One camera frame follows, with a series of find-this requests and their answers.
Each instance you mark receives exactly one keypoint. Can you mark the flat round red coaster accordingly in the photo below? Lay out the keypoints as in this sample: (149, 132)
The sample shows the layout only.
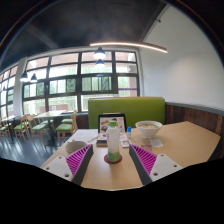
(105, 159)

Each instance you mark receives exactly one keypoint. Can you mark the large dark-framed window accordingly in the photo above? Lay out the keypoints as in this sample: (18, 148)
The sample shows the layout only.
(66, 70)

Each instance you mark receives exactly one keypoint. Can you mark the group of green-seated wooden chairs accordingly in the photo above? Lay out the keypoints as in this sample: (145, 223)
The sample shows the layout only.
(63, 127)

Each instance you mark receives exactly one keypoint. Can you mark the white ceramic bowl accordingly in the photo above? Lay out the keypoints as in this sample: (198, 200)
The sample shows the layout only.
(148, 130)

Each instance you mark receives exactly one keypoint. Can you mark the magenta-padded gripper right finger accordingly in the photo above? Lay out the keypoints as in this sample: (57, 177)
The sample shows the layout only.
(146, 160)

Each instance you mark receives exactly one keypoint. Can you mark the wooden dining table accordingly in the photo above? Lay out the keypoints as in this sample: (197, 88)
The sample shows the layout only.
(50, 113)

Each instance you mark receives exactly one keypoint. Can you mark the group of pendant lamps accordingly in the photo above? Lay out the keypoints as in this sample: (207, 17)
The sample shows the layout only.
(99, 54)

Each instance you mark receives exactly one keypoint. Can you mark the white paper napkin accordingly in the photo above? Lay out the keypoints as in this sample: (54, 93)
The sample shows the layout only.
(156, 142)

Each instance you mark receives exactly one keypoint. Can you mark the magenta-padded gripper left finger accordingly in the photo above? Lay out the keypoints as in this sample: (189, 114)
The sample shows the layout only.
(78, 160)

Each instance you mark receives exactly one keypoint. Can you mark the small blue-capped tube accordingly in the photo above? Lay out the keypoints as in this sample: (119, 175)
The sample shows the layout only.
(129, 132)

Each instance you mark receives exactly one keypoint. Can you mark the small dark box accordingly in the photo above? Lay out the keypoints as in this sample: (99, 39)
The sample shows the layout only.
(101, 142)

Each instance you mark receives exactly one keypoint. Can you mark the white printed paper sheets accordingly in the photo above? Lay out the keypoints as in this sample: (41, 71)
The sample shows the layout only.
(81, 135)

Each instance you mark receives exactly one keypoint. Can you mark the laptop with stickers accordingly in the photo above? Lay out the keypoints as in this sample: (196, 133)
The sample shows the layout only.
(103, 121)

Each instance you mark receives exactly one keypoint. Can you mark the green upholstered bench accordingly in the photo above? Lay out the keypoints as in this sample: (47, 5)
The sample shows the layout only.
(140, 108)

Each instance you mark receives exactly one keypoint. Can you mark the small white device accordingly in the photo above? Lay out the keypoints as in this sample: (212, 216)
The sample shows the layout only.
(125, 143)

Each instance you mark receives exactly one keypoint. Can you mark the small printed packet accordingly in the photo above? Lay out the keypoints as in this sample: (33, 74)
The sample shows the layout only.
(146, 147)

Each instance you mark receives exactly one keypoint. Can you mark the paper cup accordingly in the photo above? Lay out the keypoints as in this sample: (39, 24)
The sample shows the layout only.
(75, 146)

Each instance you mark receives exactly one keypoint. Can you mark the clear bottle with green cap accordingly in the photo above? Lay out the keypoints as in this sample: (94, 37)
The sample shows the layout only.
(113, 143)

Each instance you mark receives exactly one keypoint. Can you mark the long linear ceiling light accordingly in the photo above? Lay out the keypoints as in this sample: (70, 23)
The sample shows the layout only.
(133, 44)

